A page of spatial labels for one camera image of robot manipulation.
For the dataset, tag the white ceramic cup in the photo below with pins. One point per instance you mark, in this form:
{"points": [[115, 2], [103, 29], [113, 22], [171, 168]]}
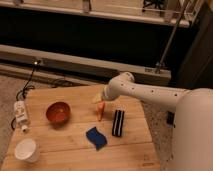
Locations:
{"points": [[27, 150]]}

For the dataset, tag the metal pole stand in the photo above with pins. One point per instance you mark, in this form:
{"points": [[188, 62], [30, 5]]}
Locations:
{"points": [[159, 65]]}

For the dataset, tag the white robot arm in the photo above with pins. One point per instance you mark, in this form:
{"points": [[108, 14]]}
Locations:
{"points": [[192, 139]]}

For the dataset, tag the red-orange bowl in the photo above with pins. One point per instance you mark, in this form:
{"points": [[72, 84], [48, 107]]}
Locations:
{"points": [[58, 113]]}

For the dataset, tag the black white striped block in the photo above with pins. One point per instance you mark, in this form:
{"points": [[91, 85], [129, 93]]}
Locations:
{"points": [[118, 123]]}

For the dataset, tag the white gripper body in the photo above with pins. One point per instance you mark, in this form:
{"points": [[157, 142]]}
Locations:
{"points": [[99, 97]]}

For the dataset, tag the blue sponge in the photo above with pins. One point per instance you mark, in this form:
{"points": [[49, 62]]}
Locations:
{"points": [[96, 138]]}

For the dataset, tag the white power strip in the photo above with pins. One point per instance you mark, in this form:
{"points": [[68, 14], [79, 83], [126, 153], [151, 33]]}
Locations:
{"points": [[21, 115]]}

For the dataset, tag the grey baseboard rail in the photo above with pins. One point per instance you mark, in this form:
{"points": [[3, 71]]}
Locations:
{"points": [[83, 65]]}

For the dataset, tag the orange pepper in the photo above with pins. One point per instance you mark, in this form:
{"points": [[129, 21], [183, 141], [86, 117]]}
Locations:
{"points": [[100, 110]]}

